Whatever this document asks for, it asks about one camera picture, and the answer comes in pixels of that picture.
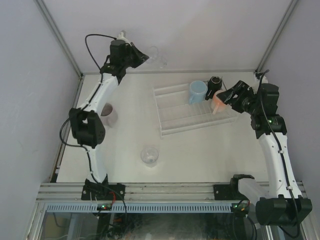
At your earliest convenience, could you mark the clear acrylic dish rack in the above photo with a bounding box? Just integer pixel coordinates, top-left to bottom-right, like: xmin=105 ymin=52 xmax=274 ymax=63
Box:
xmin=153 ymin=83 xmax=239 ymax=138

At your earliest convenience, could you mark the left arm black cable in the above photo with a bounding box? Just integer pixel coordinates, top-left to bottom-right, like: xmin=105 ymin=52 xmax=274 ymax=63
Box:
xmin=59 ymin=33 xmax=118 ymax=181

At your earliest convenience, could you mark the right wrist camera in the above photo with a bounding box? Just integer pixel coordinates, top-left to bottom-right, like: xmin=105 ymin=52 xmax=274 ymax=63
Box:
xmin=254 ymin=69 xmax=269 ymax=83

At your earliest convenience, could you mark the lilac ceramic mug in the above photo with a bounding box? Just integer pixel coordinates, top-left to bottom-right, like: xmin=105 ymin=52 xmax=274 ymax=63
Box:
xmin=100 ymin=103 xmax=118 ymax=128

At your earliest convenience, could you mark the right aluminium frame post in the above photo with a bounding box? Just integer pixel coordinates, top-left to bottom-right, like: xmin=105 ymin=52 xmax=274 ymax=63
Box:
xmin=255 ymin=0 xmax=300 ymax=72

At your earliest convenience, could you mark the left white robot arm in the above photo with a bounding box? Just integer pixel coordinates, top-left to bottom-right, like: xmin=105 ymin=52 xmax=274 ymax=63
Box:
xmin=69 ymin=37 xmax=149 ymax=183

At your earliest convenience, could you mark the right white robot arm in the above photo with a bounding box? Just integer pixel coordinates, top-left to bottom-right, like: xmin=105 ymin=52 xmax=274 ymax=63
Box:
xmin=216 ymin=80 xmax=313 ymax=227

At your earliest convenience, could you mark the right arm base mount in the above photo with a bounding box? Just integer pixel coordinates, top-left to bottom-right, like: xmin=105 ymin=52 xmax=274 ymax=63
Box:
xmin=213 ymin=174 xmax=255 ymax=201

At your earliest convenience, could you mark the aluminium frame post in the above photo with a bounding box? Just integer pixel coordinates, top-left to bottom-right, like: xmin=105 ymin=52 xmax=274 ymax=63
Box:
xmin=255 ymin=0 xmax=300 ymax=72
xmin=34 ymin=0 xmax=84 ymax=79

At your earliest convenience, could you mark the pink ceramic mug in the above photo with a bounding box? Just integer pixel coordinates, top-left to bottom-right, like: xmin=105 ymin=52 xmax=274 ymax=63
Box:
xmin=210 ymin=90 xmax=227 ymax=115

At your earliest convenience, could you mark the left aluminium frame post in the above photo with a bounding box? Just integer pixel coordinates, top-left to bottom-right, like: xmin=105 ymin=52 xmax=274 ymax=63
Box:
xmin=34 ymin=0 xmax=84 ymax=79

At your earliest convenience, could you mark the light blue mug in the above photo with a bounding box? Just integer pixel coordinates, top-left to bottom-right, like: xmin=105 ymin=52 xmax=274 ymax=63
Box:
xmin=188 ymin=80 xmax=208 ymax=105

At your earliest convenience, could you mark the black mug cream inside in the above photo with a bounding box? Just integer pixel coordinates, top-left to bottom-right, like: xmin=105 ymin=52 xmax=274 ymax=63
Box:
xmin=205 ymin=76 xmax=223 ymax=101

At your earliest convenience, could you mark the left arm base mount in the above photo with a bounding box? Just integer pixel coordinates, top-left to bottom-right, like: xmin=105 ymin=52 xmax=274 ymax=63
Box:
xmin=81 ymin=179 xmax=126 ymax=201

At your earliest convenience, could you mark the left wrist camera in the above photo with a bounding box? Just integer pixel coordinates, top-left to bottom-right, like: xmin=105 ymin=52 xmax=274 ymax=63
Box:
xmin=117 ymin=30 xmax=131 ymax=44

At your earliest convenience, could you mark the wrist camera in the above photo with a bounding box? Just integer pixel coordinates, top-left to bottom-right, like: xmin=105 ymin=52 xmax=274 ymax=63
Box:
xmin=254 ymin=69 xmax=269 ymax=83
xmin=117 ymin=30 xmax=131 ymax=44

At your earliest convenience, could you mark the clear glass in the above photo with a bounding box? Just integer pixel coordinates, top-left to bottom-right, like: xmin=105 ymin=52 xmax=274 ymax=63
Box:
xmin=146 ymin=45 xmax=167 ymax=69
xmin=140 ymin=146 xmax=159 ymax=168

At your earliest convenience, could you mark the blue slotted cable duct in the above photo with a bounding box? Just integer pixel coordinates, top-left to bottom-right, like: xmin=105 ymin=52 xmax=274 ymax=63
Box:
xmin=46 ymin=202 xmax=234 ymax=214

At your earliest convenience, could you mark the aluminium front rail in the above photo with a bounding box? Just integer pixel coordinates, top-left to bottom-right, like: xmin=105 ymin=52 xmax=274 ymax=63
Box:
xmin=36 ymin=181 xmax=309 ymax=204

